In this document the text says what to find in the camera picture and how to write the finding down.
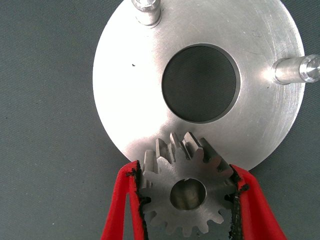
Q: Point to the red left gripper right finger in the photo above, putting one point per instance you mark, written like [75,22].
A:
[252,212]

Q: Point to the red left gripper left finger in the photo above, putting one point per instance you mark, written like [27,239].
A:
[122,200]

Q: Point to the small steel planetary gear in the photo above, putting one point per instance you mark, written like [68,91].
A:
[190,167]

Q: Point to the round metal carrier plate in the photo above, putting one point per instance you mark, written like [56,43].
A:
[140,87]

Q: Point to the dark grey table cloth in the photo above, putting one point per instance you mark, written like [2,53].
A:
[50,100]

